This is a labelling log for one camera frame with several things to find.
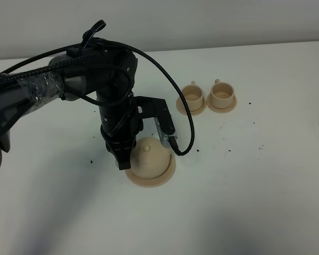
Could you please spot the left beige cup saucer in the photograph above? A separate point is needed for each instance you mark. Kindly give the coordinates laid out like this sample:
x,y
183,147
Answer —
x,y
182,110

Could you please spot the beige teacup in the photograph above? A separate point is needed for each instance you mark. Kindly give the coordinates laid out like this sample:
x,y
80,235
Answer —
x,y
221,95
194,96

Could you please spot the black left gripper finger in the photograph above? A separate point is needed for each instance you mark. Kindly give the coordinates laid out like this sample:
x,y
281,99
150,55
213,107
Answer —
x,y
121,149

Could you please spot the right beige teacup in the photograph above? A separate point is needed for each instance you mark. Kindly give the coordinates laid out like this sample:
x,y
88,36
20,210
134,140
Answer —
x,y
221,95

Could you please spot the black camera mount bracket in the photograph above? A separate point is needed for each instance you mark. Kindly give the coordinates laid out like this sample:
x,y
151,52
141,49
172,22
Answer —
x,y
155,107

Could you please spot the beige cup saucer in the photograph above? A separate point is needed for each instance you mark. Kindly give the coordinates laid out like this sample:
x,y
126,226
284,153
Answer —
x,y
220,110
182,110

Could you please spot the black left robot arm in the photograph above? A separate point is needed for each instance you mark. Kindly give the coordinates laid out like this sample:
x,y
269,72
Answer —
x,y
96,70

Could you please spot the right beige cup saucer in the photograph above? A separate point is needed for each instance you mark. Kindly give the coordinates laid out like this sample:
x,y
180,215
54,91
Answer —
x,y
220,110

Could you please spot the beige teapot saucer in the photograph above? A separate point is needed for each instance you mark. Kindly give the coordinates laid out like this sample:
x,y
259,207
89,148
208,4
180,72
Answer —
x,y
153,182

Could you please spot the beige clay teapot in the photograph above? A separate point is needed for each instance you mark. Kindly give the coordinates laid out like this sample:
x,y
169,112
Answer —
x,y
149,159

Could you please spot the left beige teacup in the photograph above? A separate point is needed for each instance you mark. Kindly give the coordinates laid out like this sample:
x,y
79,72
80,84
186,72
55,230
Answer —
x,y
194,96

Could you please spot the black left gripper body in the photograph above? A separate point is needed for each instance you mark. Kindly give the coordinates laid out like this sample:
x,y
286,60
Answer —
x,y
120,125

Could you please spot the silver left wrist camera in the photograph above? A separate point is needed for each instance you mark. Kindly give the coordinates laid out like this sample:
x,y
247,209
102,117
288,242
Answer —
x,y
163,137

